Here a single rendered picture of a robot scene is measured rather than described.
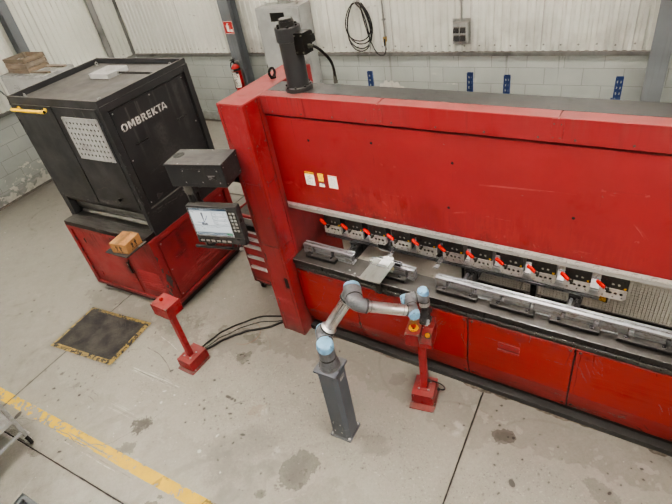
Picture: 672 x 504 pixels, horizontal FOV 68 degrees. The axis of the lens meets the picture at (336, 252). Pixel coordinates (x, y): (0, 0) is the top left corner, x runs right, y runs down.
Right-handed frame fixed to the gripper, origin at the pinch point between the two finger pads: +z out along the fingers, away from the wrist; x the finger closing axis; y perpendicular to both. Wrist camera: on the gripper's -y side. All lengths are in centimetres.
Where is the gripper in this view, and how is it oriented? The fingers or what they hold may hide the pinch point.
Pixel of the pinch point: (426, 325)
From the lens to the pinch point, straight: 363.8
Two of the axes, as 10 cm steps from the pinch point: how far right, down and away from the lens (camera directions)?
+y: 3.4, -6.7, 6.5
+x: -9.2, -1.0, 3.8
